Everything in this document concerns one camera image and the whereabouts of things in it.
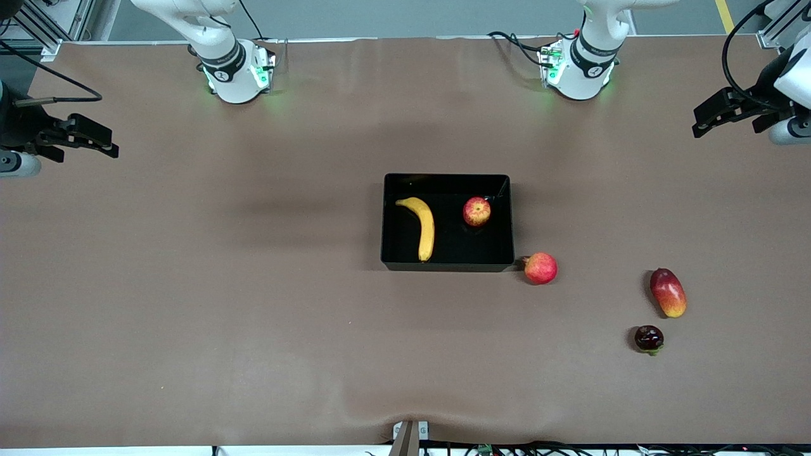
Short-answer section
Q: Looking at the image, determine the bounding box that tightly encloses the red yellow apple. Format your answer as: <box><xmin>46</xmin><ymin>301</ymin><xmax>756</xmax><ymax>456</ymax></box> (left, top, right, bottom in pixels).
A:
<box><xmin>463</xmin><ymin>196</ymin><xmax>492</xmax><ymax>228</ymax></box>

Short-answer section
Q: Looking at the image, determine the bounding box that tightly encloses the black plastic box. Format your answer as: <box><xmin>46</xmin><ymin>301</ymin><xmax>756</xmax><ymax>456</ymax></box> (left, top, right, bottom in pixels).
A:
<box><xmin>380</xmin><ymin>173</ymin><xmax>515</xmax><ymax>272</ymax></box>

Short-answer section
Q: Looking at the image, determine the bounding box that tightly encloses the yellow banana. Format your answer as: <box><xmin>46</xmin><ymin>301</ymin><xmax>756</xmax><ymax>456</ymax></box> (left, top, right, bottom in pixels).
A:
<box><xmin>395</xmin><ymin>197</ymin><xmax>436</xmax><ymax>263</ymax></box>

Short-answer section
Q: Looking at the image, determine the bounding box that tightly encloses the red yellow mango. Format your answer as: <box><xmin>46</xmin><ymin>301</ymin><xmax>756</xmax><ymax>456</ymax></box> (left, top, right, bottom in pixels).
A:
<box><xmin>649</xmin><ymin>268</ymin><xmax>687</xmax><ymax>319</ymax></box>

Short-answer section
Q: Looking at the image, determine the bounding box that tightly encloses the red pomegranate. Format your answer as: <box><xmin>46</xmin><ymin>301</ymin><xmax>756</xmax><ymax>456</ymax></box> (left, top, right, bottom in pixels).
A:
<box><xmin>523</xmin><ymin>252</ymin><xmax>559</xmax><ymax>285</ymax></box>

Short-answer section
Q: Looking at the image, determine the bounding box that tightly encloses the dark purple mangosteen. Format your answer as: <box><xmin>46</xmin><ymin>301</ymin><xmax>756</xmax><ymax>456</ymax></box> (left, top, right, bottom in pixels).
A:
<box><xmin>634</xmin><ymin>325</ymin><xmax>665</xmax><ymax>356</ymax></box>

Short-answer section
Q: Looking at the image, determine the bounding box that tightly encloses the brown table mat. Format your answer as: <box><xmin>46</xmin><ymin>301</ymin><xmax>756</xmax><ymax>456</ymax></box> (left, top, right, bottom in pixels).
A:
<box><xmin>0</xmin><ymin>35</ymin><xmax>811</xmax><ymax>448</ymax></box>

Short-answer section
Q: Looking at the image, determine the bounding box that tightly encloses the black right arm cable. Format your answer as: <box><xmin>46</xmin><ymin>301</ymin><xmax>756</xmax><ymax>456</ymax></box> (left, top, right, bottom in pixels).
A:
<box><xmin>0</xmin><ymin>38</ymin><xmax>103</xmax><ymax>106</ymax></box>

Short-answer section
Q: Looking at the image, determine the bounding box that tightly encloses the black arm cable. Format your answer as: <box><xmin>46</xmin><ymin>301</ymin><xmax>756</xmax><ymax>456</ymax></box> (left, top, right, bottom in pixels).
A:
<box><xmin>722</xmin><ymin>0</ymin><xmax>780</xmax><ymax>96</ymax></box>
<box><xmin>0</xmin><ymin>38</ymin><xmax>103</xmax><ymax>106</ymax></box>

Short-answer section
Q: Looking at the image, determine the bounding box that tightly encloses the aluminium frame corner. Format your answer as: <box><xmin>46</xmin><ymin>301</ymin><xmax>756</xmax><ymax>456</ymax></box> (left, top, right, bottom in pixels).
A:
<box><xmin>757</xmin><ymin>0</ymin><xmax>811</xmax><ymax>51</ymax></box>

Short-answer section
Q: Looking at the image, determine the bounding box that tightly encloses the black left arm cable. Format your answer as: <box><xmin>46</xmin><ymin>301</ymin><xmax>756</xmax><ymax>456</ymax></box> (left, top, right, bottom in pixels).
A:
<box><xmin>722</xmin><ymin>0</ymin><xmax>780</xmax><ymax>96</ymax></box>

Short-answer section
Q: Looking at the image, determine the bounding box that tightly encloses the aluminium frame with black brace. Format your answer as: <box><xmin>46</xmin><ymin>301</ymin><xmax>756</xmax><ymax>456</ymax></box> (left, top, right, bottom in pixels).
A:
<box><xmin>0</xmin><ymin>0</ymin><xmax>96</xmax><ymax>62</ymax></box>

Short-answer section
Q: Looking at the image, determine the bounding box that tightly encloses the black base cable bundle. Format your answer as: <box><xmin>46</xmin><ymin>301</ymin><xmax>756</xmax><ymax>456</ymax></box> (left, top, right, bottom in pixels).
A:
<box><xmin>487</xmin><ymin>30</ymin><xmax>561</xmax><ymax>69</ymax></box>

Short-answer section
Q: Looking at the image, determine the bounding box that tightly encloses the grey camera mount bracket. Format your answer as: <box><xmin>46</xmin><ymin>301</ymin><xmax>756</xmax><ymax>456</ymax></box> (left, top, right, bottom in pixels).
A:
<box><xmin>390</xmin><ymin>420</ymin><xmax>430</xmax><ymax>456</ymax></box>

